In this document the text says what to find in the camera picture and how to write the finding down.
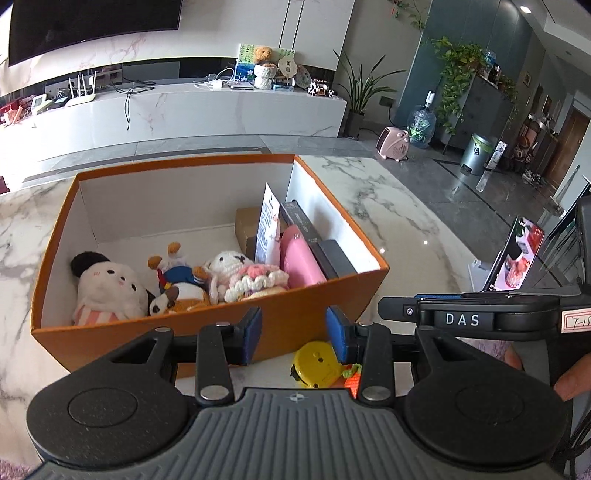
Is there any orange crochet carrot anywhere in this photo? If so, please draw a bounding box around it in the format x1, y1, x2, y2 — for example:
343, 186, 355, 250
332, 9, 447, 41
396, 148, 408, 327
341, 364, 365, 398

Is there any blue water bottle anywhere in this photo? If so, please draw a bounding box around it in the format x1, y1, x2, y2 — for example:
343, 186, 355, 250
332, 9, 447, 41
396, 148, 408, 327
409, 91, 437, 149

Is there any smartphone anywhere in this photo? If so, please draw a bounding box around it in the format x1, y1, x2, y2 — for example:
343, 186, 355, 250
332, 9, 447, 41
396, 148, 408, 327
482, 215, 546, 292

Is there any person's right hand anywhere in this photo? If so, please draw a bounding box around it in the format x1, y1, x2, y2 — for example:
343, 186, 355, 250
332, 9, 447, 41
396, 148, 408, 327
555, 357, 591, 402

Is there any white paper packet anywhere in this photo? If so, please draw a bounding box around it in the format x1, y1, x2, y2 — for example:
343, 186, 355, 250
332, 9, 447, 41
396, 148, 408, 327
254, 182, 283, 268

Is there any long black box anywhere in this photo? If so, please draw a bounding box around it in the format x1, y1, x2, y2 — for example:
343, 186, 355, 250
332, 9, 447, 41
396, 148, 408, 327
279, 200, 324, 245

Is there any white pink crochet bunny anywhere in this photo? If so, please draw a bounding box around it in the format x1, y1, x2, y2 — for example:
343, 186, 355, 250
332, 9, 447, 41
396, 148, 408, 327
203, 250, 291, 304

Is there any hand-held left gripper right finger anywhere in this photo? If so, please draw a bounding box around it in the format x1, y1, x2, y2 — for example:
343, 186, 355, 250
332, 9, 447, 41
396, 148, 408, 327
325, 307, 507, 404

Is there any potted long-leaf plant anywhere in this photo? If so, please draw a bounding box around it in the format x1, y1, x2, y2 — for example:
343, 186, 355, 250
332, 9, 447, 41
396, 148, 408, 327
332, 48, 407, 138

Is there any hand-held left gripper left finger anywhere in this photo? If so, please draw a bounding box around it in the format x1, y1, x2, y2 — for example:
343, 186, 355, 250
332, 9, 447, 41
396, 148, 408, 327
99, 307, 263, 407

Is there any white marble tv console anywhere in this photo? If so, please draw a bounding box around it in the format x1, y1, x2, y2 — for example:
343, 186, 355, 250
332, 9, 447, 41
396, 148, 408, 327
0, 82, 348, 174

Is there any small brown cardboard box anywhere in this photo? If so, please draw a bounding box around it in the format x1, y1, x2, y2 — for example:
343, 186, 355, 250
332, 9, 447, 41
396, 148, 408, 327
235, 207, 265, 252

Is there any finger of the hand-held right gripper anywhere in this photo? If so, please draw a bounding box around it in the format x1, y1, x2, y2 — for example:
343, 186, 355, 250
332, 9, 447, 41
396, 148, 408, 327
378, 296, 419, 324

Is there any yellow round tape measure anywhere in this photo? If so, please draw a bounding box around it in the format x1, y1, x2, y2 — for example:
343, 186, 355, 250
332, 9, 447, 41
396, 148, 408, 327
290, 340, 345, 389

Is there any flower painting canvas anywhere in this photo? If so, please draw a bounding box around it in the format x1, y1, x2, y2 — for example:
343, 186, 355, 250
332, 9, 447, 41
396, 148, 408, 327
235, 44, 296, 88

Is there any grey trash bin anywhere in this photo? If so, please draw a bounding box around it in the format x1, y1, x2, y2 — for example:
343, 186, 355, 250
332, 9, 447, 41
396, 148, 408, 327
461, 133, 498, 176

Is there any pink wallet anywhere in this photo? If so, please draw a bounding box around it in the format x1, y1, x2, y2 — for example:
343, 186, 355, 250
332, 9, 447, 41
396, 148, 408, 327
279, 224, 328, 288

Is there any black television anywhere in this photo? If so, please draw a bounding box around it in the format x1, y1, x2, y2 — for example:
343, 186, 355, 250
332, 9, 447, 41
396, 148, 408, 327
8, 0, 183, 68

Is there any tall white product box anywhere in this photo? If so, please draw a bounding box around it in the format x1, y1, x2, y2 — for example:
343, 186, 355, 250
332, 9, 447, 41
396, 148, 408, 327
478, 141, 506, 192

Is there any corgi plush blue sailor outfit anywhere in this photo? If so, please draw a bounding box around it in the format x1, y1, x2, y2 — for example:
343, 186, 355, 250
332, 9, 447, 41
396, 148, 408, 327
147, 242, 212, 317

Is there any white phone stand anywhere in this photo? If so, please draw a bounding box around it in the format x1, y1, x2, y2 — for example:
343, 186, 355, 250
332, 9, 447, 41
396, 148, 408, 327
468, 261, 492, 289

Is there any grey box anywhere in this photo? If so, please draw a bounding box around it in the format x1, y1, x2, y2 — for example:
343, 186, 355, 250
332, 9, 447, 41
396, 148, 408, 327
308, 239, 357, 281

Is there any trailing vine plant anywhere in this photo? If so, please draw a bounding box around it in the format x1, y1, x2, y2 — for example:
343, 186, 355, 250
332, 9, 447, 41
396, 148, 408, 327
431, 37, 490, 134

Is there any pink heater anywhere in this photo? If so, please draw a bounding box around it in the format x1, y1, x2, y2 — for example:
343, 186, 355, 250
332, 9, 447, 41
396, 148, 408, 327
376, 127, 411, 162

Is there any white panda plush striped bottom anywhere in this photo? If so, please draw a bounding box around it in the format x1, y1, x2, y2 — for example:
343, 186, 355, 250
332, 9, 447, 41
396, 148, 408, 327
70, 251, 158, 326

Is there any grey blue cabinet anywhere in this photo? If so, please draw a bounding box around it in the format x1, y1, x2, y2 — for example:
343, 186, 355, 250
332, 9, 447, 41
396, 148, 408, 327
450, 74, 525, 155

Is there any white router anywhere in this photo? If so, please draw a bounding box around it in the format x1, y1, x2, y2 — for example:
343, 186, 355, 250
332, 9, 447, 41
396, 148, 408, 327
65, 71, 99, 108

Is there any orange cardboard box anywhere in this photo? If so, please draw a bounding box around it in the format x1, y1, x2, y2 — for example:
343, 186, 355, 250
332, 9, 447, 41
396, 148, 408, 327
30, 154, 391, 379

